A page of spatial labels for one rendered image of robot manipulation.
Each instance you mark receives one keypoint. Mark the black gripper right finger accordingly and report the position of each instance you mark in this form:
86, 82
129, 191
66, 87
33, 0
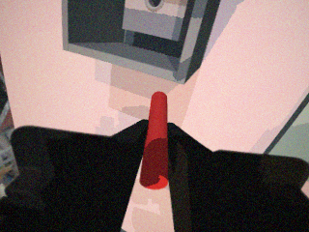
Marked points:
197, 174

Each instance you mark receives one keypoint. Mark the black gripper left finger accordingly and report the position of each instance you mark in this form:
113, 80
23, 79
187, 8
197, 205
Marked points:
113, 161

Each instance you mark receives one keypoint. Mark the red peg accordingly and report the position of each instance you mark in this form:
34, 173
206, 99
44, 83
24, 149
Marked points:
154, 168

